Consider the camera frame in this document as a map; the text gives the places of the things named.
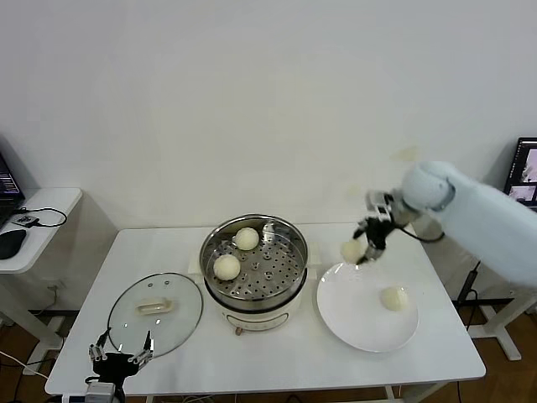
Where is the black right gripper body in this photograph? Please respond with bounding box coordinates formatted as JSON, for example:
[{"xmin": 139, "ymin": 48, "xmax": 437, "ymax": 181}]
[{"xmin": 365, "ymin": 218, "xmax": 395, "ymax": 250}]

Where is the white side table with mouse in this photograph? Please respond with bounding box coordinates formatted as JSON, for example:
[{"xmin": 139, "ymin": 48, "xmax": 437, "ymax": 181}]
[{"xmin": 0, "ymin": 187, "xmax": 85, "ymax": 352}]

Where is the round white plate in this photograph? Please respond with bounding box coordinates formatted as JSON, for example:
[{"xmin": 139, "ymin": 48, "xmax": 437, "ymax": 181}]
[{"xmin": 316, "ymin": 260, "xmax": 420, "ymax": 353}]

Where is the thin black looped cable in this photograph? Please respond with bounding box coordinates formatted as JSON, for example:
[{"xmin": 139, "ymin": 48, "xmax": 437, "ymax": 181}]
[{"xmin": 14, "ymin": 205, "xmax": 70, "ymax": 228}]

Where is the stainless steel steamer basket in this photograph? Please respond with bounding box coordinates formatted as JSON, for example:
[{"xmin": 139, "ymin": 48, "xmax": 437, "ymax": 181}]
[{"xmin": 200, "ymin": 214, "xmax": 310, "ymax": 300}]

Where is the white electric cooking pot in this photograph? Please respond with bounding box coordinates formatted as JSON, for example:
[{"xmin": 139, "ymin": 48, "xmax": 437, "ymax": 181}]
[{"xmin": 189, "ymin": 242, "xmax": 323, "ymax": 338}]

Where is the white steamed baozi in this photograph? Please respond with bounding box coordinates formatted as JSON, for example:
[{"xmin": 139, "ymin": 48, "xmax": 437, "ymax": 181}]
[
  {"xmin": 212, "ymin": 254, "xmax": 242, "ymax": 281},
  {"xmin": 380, "ymin": 286, "xmax": 409, "ymax": 312},
  {"xmin": 340, "ymin": 239, "xmax": 366, "ymax": 264},
  {"xmin": 233, "ymin": 227, "xmax": 261, "ymax": 252}
]

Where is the black computer mouse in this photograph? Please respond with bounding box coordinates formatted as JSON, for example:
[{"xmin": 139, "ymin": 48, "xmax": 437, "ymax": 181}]
[{"xmin": 0, "ymin": 228, "xmax": 28, "ymax": 259}]

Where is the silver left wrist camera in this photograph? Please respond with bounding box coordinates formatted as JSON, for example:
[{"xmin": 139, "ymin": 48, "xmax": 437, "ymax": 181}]
[{"xmin": 86, "ymin": 381, "xmax": 117, "ymax": 403}]

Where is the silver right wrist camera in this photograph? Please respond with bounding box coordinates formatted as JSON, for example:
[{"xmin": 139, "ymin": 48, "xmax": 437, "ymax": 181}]
[{"xmin": 364, "ymin": 191, "xmax": 398, "ymax": 222}]

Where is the grey laptop with image windows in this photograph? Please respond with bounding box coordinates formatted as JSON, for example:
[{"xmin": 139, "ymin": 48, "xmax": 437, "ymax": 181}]
[{"xmin": 503, "ymin": 137, "xmax": 537, "ymax": 211}]

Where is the round glass pot lid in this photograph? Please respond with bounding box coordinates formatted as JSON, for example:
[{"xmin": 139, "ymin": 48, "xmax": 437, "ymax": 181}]
[{"xmin": 107, "ymin": 271, "xmax": 206, "ymax": 360}]

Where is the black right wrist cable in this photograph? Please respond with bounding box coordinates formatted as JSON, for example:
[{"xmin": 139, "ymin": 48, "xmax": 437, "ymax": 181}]
[{"xmin": 394, "ymin": 224, "xmax": 446, "ymax": 244}]

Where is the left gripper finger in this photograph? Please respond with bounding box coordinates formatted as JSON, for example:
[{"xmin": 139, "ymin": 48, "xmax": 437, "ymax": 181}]
[
  {"xmin": 128, "ymin": 330, "xmax": 154, "ymax": 366},
  {"xmin": 87, "ymin": 328, "xmax": 112, "ymax": 363}
]

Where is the white side table with sticker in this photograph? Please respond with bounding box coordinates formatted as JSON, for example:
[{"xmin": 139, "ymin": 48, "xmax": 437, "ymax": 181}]
[{"xmin": 467, "ymin": 289, "xmax": 537, "ymax": 362}]

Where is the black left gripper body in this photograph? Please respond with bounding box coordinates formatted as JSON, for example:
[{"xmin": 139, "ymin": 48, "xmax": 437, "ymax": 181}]
[{"xmin": 91, "ymin": 353, "xmax": 142, "ymax": 384}]

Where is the black laptop with blue screen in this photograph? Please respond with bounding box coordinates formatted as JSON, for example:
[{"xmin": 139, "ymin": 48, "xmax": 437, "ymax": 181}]
[{"xmin": 0, "ymin": 144, "xmax": 28, "ymax": 230}]

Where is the black cable with adapter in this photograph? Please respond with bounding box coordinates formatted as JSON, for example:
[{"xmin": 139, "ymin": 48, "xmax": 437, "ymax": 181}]
[{"xmin": 456, "ymin": 259, "xmax": 484, "ymax": 306}]

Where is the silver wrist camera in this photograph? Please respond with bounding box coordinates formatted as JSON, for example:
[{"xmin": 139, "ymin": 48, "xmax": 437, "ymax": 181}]
[
  {"xmin": 86, "ymin": 381, "xmax": 117, "ymax": 403},
  {"xmin": 364, "ymin": 191, "xmax": 398, "ymax": 222}
]

